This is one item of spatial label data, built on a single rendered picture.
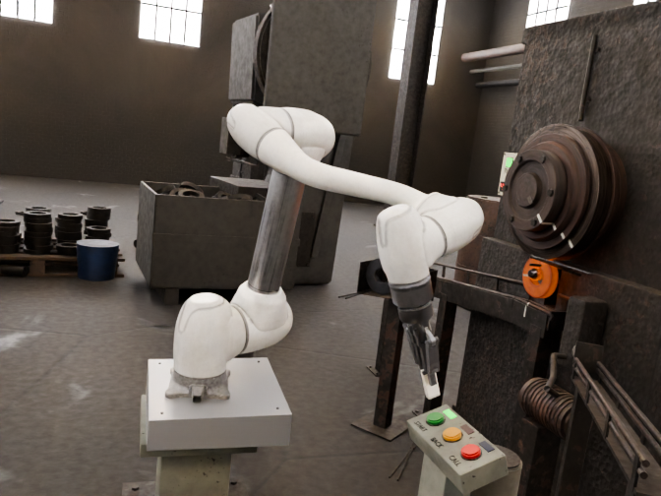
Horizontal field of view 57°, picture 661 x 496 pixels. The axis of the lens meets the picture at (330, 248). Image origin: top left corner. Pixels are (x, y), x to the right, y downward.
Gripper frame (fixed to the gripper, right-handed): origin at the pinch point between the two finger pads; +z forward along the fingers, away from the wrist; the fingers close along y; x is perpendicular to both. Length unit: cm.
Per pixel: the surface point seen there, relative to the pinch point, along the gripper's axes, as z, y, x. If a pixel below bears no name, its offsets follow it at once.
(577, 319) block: 21, 35, -69
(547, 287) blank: 17, 54, -73
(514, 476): 25.6, -8.9, -12.0
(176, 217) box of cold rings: -3, 292, 28
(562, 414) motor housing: 39, 19, -47
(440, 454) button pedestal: 10.0, -10.9, 5.7
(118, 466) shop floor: 43, 93, 83
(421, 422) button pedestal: 9.8, 1.5, 3.5
